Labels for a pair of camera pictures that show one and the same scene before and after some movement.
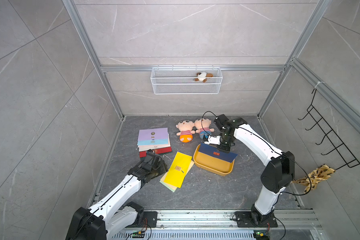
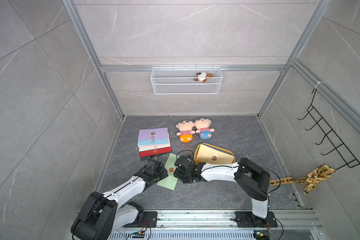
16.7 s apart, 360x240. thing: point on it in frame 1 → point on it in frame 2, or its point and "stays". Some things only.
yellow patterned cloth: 321,172 stays
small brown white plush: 203,76 stays
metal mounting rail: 221,220 stays
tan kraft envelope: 173,187 → 207,154
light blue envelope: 153,142 stays
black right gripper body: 225,142 → 184,177
